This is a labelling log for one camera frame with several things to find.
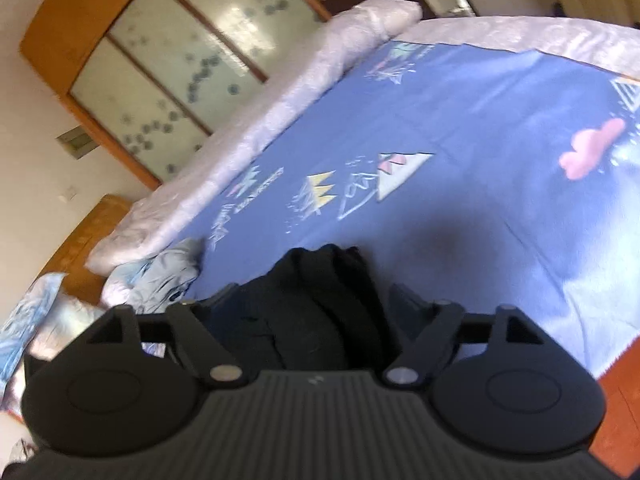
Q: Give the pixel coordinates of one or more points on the blue white patterned pillow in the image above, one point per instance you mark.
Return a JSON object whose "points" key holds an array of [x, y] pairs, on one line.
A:
{"points": [[25, 320]]}

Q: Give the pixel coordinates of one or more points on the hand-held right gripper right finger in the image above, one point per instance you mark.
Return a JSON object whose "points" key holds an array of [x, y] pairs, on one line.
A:
{"points": [[407, 297]]}

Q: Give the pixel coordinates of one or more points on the blue printed bed sheet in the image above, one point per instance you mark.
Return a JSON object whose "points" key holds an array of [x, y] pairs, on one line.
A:
{"points": [[450, 110]]}

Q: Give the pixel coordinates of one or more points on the wooden headboard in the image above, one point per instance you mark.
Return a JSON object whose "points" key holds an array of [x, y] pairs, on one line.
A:
{"points": [[85, 240]]}

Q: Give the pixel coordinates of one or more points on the wooden wardrobe with frosted doors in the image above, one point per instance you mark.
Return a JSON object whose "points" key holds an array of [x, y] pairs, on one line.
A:
{"points": [[165, 60]]}

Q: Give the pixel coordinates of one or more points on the grey wall panel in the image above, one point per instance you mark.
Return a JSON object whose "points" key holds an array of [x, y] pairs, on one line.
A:
{"points": [[76, 143]]}

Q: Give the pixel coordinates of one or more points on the grey crumpled garment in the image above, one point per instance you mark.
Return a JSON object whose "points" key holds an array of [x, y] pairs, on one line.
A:
{"points": [[160, 275]]}

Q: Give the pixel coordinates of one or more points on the pale pink quilt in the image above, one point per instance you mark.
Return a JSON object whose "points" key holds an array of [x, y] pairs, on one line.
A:
{"points": [[300, 85]]}

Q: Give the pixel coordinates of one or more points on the black pants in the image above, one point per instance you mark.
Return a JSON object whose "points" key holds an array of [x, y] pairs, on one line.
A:
{"points": [[310, 310]]}

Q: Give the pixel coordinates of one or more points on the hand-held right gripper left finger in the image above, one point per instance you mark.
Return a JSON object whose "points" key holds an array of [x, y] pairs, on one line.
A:
{"points": [[220, 296]]}

